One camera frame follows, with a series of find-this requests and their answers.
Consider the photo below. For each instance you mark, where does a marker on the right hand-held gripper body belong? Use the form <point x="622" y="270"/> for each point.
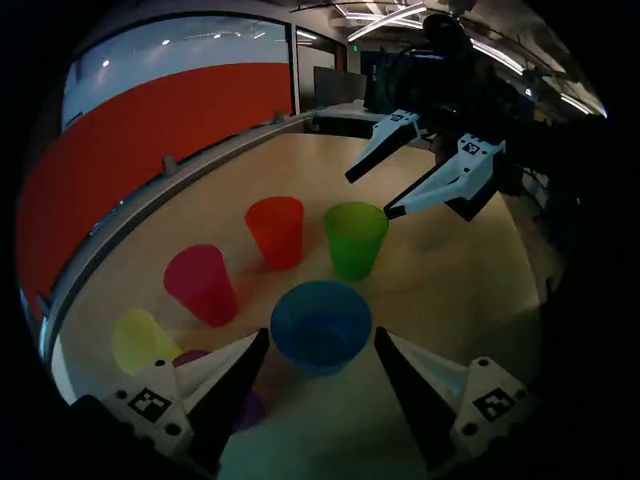
<point x="445" y="75"/>

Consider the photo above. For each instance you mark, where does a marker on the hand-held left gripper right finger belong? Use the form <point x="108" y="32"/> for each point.
<point x="480" y="400"/>

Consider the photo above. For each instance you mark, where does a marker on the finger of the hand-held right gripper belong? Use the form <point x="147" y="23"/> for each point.
<point x="392" y="131"/>
<point x="462" y="172"/>

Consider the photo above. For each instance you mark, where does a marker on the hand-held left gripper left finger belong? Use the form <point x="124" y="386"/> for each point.
<point x="165" y="395"/>

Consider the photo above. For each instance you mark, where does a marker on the yellow plastic cup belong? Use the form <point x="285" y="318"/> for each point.
<point x="140" y="340"/>

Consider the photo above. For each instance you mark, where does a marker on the purple plastic cup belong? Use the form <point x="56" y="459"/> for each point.
<point x="247" y="407"/>

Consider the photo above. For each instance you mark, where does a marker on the green plastic cup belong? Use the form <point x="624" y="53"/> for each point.
<point x="355" y="240"/>

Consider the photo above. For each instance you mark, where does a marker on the pink plastic cup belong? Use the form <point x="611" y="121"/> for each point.
<point x="201" y="284"/>

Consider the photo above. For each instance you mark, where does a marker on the red plastic cup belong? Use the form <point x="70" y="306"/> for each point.
<point x="276" y="231"/>

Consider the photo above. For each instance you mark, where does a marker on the blue plastic cup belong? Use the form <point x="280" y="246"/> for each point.
<point x="321" y="327"/>

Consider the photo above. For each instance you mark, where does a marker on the red desk screen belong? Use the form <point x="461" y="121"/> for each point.
<point x="125" y="165"/>

